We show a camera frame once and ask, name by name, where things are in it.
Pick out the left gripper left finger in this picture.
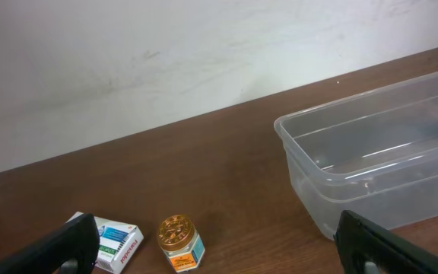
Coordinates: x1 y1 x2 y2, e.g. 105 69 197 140
0 213 100 274

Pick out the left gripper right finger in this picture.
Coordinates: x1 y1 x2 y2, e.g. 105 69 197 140
334 210 438 274

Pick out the white Panadol box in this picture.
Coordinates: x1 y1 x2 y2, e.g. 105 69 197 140
65 211 144 274

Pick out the clear plastic container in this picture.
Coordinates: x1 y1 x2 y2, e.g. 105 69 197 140
274 72 438 238

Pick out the gold lid balm jar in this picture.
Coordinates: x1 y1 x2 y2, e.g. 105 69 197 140
157 215 205 273

